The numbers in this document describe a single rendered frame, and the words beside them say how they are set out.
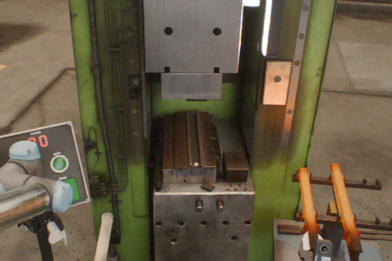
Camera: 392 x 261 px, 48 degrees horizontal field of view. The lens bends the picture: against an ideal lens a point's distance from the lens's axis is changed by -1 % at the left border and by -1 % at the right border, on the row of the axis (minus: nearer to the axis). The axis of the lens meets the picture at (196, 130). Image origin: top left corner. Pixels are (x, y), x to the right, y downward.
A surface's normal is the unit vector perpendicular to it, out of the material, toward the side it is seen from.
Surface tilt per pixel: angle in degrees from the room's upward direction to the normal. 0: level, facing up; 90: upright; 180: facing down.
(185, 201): 90
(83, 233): 0
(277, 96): 90
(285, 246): 0
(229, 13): 90
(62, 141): 60
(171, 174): 90
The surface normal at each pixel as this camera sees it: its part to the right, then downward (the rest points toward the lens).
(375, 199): 0.03, -0.85
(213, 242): 0.04, 0.52
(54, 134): 0.41, -0.02
